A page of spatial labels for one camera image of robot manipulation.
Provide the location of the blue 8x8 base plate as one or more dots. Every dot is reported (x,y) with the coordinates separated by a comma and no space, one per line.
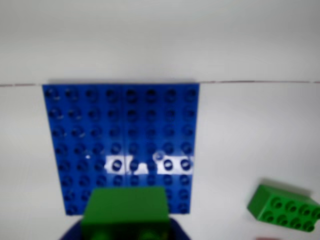
(120,130)

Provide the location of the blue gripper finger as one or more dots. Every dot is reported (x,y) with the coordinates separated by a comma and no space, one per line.
(178,231)

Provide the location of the green 2x4 block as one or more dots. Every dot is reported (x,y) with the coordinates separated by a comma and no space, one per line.
(285,210)

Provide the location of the green 2x2 block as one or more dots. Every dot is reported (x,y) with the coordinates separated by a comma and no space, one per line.
(125,207)

